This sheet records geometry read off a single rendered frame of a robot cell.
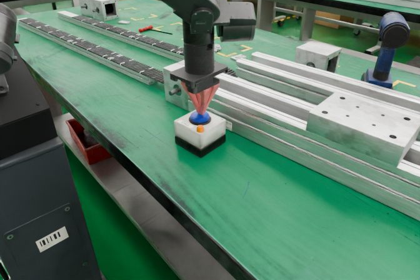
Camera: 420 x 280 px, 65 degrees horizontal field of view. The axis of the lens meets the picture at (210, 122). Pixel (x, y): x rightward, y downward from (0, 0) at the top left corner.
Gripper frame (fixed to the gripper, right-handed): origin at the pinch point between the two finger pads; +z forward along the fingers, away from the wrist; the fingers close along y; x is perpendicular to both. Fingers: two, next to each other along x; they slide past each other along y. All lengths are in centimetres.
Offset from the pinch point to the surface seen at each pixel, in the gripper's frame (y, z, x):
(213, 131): -0.4, 3.3, -3.9
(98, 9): 42, 3, 109
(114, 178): 10, 64, 66
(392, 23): 43.0, -12.7, -20.6
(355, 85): 34.1, 0.7, -18.8
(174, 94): 7.8, 4.9, 17.1
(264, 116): 7.8, 0.8, -10.5
